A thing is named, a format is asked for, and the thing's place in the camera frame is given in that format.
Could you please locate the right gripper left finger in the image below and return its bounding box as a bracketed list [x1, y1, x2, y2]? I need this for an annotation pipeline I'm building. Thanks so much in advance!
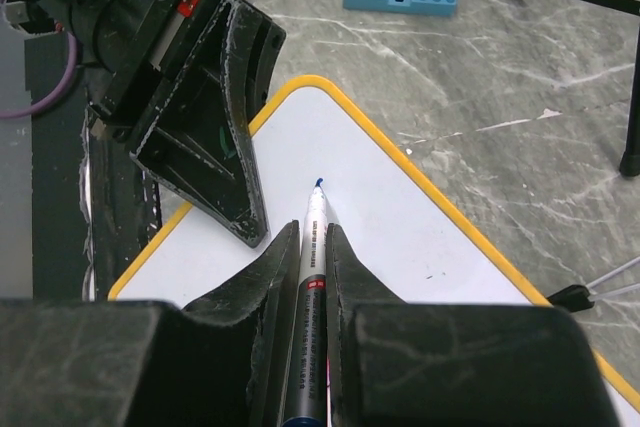
[1, 221, 300, 426]

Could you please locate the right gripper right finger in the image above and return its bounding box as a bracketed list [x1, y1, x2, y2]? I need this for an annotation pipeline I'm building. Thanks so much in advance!
[326, 224, 619, 426]

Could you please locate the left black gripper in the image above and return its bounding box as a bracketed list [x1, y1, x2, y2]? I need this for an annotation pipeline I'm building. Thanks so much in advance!
[64, 0, 286, 248]

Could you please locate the white blue whiteboard marker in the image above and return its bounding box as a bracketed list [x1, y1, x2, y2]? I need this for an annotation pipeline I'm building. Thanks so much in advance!
[281, 179, 328, 426]

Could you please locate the yellow framed whiteboard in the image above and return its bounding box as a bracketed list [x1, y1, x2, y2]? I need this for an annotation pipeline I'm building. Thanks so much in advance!
[107, 75, 640, 413]

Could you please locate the wire whiteboard easel stand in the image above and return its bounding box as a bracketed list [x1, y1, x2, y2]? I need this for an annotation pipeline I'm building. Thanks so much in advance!
[546, 257, 639, 313]

